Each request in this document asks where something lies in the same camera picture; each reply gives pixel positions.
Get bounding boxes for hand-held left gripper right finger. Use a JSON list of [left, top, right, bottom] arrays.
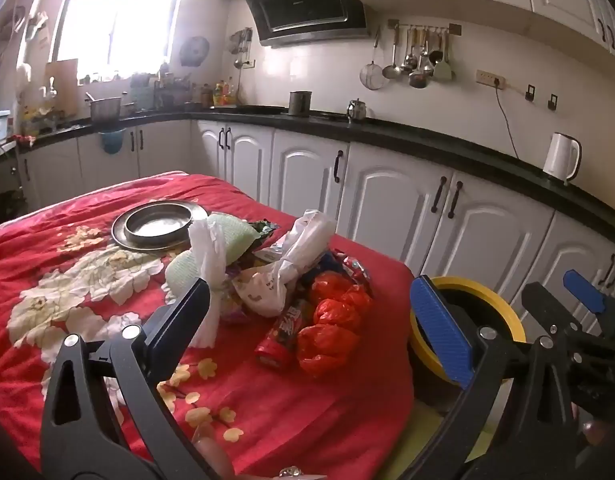
[[410, 275, 579, 480]]

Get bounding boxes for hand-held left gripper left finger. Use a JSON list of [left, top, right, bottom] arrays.
[[40, 277, 238, 480]]

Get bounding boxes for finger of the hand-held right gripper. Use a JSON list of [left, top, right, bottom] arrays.
[[562, 270, 615, 321], [521, 282, 579, 342]]

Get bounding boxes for yellow-rimmed black trash bin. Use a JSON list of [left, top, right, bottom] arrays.
[[410, 275, 528, 411]]

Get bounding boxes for red candy tube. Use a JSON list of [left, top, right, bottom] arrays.
[[254, 300, 308, 371]]

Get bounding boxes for person's right hand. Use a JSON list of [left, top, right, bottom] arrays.
[[580, 407, 611, 448]]

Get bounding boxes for person's left hand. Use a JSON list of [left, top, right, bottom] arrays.
[[194, 435, 236, 480]]

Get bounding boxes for white knotted plastic bag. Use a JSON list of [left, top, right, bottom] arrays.
[[187, 219, 229, 348], [267, 209, 338, 306]]

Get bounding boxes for white printed wrapper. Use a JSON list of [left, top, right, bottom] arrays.
[[231, 270, 295, 318]]

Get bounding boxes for metal bowl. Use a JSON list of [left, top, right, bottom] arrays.
[[124, 205, 194, 247]]

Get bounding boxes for red plastic bag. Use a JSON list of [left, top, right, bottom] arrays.
[[310, 272, 373, 307], [296, 324, 361, 380], [312, 299, 363, 333]]

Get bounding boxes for light green mesh cloth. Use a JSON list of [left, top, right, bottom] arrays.
[[164, 212, 258, 306]]

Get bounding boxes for red shiny wrapper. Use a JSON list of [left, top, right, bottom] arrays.
[[337, 255, 373, 286]]

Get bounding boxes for metal plate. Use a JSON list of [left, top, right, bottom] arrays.
[[111, 200, 209, 252]]

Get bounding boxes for dark green snack packet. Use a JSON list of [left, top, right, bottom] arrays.
[[247, 219, 280, 241]]

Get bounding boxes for red floral blanket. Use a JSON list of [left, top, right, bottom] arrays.
[[0, 172, 418, 480]]

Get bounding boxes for white lower cabinets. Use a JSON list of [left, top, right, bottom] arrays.
[[17, 117, 615, 331]]

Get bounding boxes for white electric kettle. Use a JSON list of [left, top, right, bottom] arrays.
[[543, 132, 583, 184]]

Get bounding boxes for black kitchen countertop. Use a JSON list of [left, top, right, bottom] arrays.
[[17, 105, 615, 248]]

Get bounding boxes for blue hanging bin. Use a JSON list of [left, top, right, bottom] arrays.
[[98, 129, 127, 155]]

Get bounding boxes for metal cooking pot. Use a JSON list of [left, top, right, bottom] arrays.
[[84, 92, 123, 123]]

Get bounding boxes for group of condiment bottles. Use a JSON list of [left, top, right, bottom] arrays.
[[200, 80, 238, 108]]

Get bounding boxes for dark metal canister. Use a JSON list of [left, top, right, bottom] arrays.
[[288, 91, 313, 118]]

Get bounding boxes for metal ladle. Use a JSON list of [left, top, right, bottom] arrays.
[[406, 27, 431, 90], [382, 27, 403, 80]]

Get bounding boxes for green spatula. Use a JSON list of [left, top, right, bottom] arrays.
[[432, 30, 453, 82]]

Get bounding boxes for wooden cutting board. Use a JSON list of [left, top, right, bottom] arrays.
[[46, 58, 79, 116]]

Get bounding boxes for hanging kitchen utensils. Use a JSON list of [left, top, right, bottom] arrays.
[[230, 27, 253, 70]]

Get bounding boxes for kitchen window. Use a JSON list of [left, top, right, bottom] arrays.
[[52, 0, 188, 83]]

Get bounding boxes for black range hood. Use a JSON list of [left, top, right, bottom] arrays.
[[237, 0, 371, 48]]

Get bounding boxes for black power cable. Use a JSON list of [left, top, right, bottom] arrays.
[[495, 80, 521, 161]]

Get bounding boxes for round grey wall ornament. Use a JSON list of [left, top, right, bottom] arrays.
[[180, 36, 210, 67]]

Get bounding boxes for utensil wall rail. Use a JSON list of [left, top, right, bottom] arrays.
[[387, 19, 462, 36]]

